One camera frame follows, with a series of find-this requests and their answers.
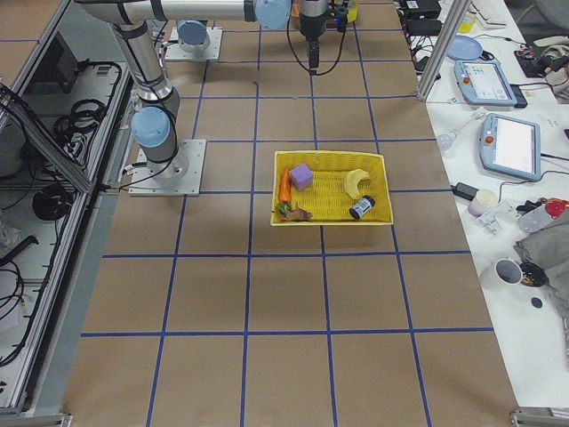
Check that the upper teach pendant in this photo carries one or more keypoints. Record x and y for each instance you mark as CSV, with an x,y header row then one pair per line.
x,y
483,83

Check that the white lavender candle jar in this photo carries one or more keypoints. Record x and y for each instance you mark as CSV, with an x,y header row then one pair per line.
x,y
483,201

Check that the yellow clear tape roll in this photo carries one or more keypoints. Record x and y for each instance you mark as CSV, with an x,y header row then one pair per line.
x,y
352,10

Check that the black power adapter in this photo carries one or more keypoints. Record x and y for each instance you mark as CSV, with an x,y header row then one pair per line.
x,y
464,191

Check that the blue plate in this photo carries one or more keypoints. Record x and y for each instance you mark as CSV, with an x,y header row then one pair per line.
x,y
464,48

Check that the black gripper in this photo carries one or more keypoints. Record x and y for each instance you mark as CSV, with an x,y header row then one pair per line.
x,y
311,25

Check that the light bulb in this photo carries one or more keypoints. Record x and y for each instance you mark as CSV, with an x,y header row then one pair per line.
x,y
446,140

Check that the purple foam cube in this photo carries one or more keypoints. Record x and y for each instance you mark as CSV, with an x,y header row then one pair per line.
x,y
301,177

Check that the brown dried leaf toy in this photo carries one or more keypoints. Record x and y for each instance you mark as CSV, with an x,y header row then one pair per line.
x,y
289,214

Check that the black-lidded gum jar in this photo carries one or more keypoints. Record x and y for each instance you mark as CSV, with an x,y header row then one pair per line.
x,y
360,208

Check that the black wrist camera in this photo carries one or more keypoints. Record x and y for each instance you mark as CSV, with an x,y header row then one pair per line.
x,y
338,15

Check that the yellow plastic basket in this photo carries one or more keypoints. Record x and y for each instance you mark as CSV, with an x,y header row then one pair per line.
x,y
326,198

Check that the teach pendant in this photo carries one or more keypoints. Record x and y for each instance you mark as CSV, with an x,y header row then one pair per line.
x,y
510,146
483,83

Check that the orange toy carrot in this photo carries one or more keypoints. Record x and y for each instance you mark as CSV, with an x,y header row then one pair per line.
x,y
285,193

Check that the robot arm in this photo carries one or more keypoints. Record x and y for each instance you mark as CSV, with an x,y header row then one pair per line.
x,y
192,35
153,127

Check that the grey cloth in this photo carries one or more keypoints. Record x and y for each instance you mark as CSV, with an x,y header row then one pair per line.
x,y
548,248

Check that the lower teach pendant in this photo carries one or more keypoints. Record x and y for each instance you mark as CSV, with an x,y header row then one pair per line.
x,y
510,146

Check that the white mug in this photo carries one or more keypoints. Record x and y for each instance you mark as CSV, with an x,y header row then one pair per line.
x,y
501,275

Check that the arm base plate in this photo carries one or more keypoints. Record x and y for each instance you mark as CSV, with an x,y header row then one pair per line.
x,y
182,176
173,52

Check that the pale croissant toy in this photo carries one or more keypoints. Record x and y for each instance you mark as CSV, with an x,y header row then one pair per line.
x,y
352,180

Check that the aluminium frame post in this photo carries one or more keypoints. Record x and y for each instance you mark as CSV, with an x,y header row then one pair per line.
x,y
453,19

